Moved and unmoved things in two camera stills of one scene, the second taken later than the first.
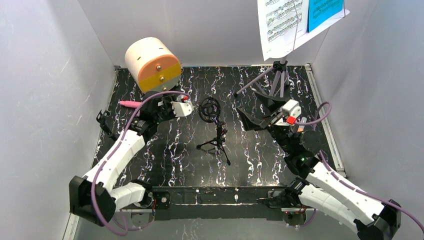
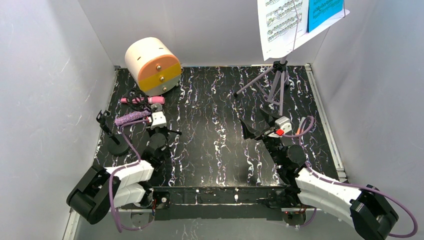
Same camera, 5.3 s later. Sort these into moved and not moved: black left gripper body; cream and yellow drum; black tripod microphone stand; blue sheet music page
Moved: black left gripper body; black tripod microphone stand
Not moved: blue sheet music page; cream and yellow drum
